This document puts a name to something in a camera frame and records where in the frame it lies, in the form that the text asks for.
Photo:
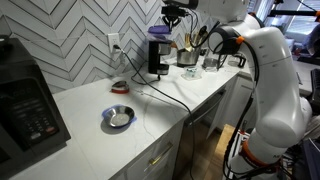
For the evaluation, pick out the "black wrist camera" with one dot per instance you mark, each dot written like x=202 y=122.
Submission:
x=180 y=2

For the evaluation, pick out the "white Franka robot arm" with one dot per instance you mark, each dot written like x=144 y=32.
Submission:
x=276 y=83

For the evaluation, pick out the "black and silver coffee maker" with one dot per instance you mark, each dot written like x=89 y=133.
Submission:
x=155 y=56

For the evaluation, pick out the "black ladle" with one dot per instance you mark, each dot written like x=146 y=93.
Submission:
x=201 y=33

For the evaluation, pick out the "red metal mould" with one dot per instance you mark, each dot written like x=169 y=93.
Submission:
x=120 y=88

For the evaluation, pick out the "wooden spoon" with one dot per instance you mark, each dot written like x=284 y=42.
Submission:
x=173 y=44

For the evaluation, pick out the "metal utensil holder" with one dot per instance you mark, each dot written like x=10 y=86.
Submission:
x=187 y=58

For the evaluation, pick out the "green box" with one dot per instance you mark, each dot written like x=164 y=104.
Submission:
x=191 y=70

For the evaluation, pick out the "purple plastic bowl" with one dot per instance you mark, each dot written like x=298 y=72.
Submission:
x=159 y=30

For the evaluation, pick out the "small metal bowl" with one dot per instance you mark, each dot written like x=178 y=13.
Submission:
x=120 y=116

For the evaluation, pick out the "person in blue shirt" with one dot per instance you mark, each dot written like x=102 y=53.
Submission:
x=311 y=40

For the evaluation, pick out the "white wall outlet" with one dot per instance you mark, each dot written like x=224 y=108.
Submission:
x=111 y=38

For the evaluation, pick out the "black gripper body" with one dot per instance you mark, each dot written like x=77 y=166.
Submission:
x=173 y=11

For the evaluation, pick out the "white lower cabinet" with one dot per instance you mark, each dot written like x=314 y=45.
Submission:
x=156 y=166

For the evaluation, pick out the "clear plastic container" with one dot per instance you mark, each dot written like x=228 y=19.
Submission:
x=191 y=75

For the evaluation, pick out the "black microwave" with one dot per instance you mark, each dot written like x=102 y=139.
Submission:
x=30 y=110

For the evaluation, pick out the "gold metal utensils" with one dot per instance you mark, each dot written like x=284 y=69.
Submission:
x=188 y=41

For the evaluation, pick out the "glass jar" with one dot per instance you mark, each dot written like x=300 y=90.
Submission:
x=210 y=62

